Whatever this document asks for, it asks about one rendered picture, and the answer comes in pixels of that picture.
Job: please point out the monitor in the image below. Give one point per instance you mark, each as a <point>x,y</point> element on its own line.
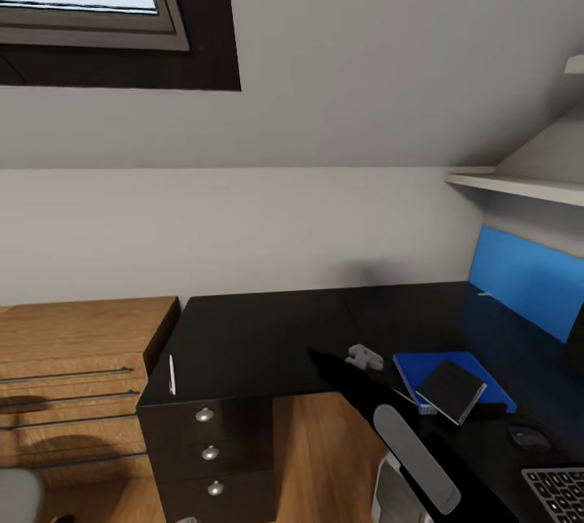
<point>572,356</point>

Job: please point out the swivel chair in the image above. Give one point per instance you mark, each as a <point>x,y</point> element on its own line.
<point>22,495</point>

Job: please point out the folder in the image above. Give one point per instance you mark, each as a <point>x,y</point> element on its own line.
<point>416,368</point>

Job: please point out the mouse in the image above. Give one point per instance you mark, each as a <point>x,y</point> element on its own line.
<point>528,438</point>

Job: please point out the notebook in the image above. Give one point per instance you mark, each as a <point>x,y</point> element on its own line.
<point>452,390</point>

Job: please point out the keyboard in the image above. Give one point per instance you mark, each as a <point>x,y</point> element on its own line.
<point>561,491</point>

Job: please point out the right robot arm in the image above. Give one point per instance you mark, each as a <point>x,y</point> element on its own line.
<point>448,488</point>

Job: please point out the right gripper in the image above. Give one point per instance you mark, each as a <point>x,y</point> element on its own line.
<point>336,371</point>

